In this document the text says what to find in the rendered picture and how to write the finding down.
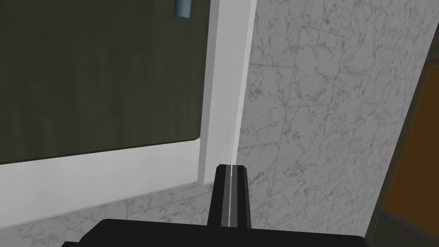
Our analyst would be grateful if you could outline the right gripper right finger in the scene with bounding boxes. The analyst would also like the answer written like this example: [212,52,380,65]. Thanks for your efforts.
[229,164,253,229]

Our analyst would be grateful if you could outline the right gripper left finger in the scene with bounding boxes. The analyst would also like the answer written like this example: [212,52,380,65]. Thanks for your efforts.
[207,164,232,228]

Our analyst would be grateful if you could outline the dark olive door leaf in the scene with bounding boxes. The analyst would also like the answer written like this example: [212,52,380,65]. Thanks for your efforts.
[0,0,211,165]

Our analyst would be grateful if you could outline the grey-blue door handle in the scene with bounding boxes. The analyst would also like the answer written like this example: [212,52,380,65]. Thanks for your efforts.
[173,0,191,19]

